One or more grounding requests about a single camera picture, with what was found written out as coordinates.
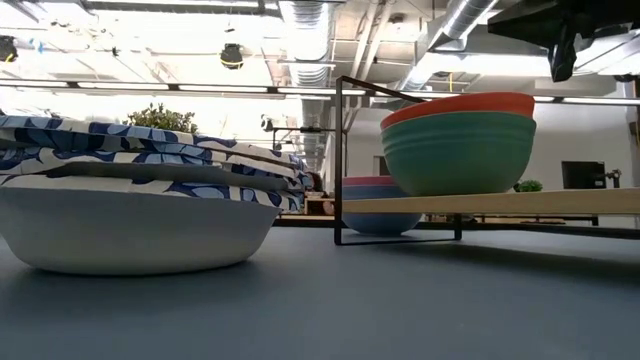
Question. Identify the long ceiling light strip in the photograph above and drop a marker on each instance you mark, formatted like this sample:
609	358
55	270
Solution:
590	100
225	88

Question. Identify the white flowering plant in pot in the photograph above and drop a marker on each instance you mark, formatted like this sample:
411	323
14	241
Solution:
160	120

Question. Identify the black hanging ceiling device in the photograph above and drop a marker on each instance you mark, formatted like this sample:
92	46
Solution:
7	49
231	56

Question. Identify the black camera boom stand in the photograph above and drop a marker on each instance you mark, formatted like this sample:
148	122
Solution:
300	130

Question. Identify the wooden cutting board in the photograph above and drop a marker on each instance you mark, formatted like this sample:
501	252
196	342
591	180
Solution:
500	202

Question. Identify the small black background stand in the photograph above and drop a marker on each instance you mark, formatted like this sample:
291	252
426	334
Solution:
614	177

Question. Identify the small green background plant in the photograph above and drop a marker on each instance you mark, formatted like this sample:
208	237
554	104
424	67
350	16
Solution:
530	186

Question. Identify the person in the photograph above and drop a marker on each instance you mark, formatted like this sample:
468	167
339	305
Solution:
316	182

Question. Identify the pink plastic bowl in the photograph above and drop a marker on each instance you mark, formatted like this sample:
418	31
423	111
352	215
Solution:
367	181

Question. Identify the green plastic bowl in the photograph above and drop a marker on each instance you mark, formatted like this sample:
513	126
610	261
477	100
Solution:
460	160

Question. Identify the black computer monitor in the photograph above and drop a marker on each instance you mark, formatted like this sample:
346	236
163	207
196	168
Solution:
582	175

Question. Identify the black metal table frame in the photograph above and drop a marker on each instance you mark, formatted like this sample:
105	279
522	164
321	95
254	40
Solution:
600	231

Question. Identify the blue plastic bowl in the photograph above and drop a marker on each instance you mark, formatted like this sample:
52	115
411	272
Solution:
380	224

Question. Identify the orange plastic bowl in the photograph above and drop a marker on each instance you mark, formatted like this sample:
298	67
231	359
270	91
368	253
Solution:
460	105

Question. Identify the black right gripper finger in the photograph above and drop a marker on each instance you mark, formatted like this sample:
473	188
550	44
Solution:
530	25

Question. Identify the silver ventilation duct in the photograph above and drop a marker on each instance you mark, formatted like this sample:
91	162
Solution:
310	30
465	17

